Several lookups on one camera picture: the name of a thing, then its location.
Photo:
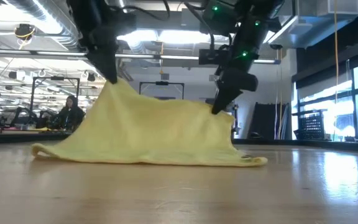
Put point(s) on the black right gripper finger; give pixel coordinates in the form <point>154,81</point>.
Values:
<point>225,99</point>
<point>239,80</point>

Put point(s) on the long ceiling light bar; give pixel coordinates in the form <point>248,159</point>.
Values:
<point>42,53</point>
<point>179,57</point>

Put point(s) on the person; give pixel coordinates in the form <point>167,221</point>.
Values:
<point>71,115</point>

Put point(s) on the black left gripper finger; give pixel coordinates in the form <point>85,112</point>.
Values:
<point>106,67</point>

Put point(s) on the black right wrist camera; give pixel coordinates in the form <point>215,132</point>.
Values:
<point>213,56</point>

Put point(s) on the black leaning panel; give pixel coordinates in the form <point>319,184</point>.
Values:
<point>264,121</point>

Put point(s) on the black round ceiling sensor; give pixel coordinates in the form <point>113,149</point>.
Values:
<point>24,31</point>

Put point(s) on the black metal gantry frame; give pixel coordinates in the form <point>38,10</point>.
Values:
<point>162,83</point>
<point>54,78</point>

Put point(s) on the black plastic crate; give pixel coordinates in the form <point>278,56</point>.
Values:
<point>311,127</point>

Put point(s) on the yellow microfiber towel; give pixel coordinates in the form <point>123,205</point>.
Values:
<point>154,133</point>

